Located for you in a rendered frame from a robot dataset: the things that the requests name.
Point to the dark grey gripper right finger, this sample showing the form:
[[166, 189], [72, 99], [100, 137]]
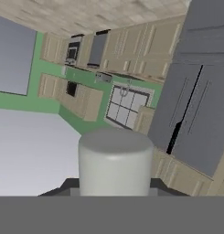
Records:
[[160, 187]]

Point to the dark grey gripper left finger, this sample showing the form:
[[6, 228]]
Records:
[[67, 187]]

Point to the beige cupboards over fridge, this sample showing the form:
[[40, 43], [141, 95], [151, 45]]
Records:
[[183, 176]]

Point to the black microwave oven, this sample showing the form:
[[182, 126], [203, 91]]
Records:
[[71, 88]]

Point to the silver sink tap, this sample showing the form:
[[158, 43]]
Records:
[[125, 89]]

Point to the grey fridge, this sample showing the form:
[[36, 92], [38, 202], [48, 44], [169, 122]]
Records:
[[201, 91]]

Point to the silver toaster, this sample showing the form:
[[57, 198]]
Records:
[[103, 77]]

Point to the black and silver oven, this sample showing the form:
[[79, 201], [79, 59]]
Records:
[[73, 50]]

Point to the small beige base cupboard run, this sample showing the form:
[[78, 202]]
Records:
[[54, 48]]

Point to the grey dishwasher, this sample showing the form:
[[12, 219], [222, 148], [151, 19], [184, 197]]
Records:
[[97, 48]]

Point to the narrow beige wall cupboard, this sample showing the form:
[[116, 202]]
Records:
[[144, 119]]

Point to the beige wall cupboard run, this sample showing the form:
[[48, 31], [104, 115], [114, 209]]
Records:
[[86, 102]]

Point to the window with dark frame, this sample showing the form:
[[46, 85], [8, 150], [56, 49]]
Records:
[[127, 105]]

